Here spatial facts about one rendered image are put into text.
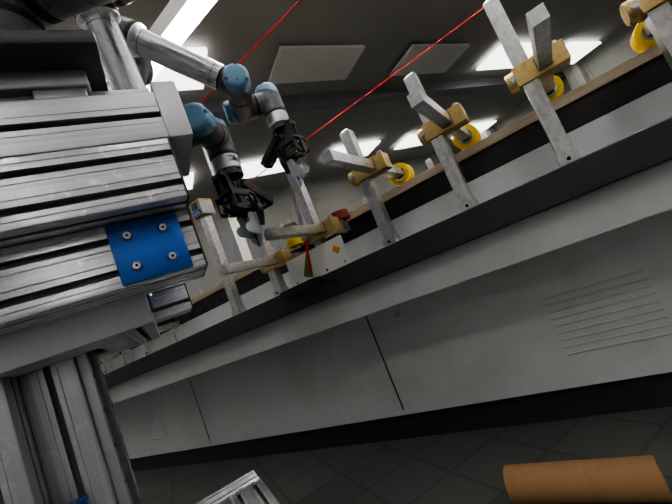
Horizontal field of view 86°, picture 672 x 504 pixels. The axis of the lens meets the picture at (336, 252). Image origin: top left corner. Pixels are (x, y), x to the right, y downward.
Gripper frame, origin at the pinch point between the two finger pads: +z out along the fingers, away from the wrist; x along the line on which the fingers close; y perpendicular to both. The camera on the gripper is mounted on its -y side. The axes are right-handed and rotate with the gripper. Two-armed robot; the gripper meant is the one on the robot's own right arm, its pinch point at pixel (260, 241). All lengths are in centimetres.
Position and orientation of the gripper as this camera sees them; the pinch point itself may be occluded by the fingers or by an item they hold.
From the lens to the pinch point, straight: 99.5
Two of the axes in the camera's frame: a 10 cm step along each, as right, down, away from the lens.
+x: 7.7, -3.7, -5.2
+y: -5.3, 1.0, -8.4
